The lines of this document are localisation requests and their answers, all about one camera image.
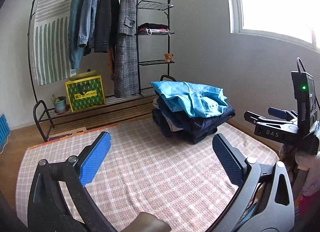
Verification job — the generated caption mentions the blue striped coat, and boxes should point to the blue striped coat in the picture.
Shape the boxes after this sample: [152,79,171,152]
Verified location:
[150,81,228,118]

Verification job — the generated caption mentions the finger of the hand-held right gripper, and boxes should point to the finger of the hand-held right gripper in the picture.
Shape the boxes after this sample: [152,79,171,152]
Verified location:
[268,107,298,120]
[244,111,290,125]

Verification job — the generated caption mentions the blue folding mattress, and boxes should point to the blue folding mattress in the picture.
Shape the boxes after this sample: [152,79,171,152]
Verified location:
[0,113,11,149]

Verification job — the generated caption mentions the yellow green patterned bag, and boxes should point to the yellow green patterned bag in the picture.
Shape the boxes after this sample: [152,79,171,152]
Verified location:
[65,70,106,113]

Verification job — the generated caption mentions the person's right hand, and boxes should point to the person's right hand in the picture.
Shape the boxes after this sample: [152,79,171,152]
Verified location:
[278,143,320,195]

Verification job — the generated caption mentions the small potted plant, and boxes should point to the small potted plant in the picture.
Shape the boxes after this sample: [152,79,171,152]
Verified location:
[50,94,67,113]

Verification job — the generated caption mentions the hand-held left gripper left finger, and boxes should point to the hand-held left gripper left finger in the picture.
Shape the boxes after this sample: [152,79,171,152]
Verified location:
[27,131,113,232]

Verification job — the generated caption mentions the black metal clothes rack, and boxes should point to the black metal clothes rack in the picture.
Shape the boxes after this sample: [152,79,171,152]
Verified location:
[28,0,175,143]

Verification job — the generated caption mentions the pink plaid blanket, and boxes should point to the pink plaid blanket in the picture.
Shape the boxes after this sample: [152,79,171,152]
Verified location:
[15,117,279,232]

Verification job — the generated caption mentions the long faded denim jacket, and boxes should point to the long faded denim jacket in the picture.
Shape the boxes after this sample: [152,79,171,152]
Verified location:
[67,0,88,70]

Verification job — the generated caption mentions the white folded garment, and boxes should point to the white folded garment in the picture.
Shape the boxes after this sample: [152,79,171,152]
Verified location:
[153,97,185,133]

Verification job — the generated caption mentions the dark folded clothes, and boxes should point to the dark folded clothes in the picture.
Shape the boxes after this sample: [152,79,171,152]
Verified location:
[137,22,171,35]

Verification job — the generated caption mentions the person's right forearm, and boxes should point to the person's right forearm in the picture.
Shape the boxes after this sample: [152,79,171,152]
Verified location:
[299,193,316,222]

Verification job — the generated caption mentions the black coat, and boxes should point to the black coat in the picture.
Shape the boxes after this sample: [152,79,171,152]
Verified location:
[94,0,120,53]

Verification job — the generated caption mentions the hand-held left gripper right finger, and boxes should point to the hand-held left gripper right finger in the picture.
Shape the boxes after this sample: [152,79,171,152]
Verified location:
[207,133,295,232]

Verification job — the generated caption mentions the tan cloth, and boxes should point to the tan cloth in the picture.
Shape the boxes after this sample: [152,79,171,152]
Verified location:
[119,211,172,232]

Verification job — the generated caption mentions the grey striped hanging cloth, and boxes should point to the grey striped hanging cloth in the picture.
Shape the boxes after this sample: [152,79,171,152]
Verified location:
[31,0,82,86]

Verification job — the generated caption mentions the blue denim jacket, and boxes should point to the blue denim jacket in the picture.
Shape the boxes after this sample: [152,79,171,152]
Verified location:
[77,0,102,56]

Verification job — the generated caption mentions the window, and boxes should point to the window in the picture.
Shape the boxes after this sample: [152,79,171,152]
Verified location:
[223,0,320,48]

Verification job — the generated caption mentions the black folded garment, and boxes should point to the black folded garment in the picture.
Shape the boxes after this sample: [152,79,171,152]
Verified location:
[152,108,175,138]

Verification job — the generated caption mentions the navy quilted jacket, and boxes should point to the navy quilted jacket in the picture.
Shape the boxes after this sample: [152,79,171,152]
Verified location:
[152,92,236,145]

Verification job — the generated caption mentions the grey plaid coat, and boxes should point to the grey plaid coat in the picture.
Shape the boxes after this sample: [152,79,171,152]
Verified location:
[114,0,139,98]

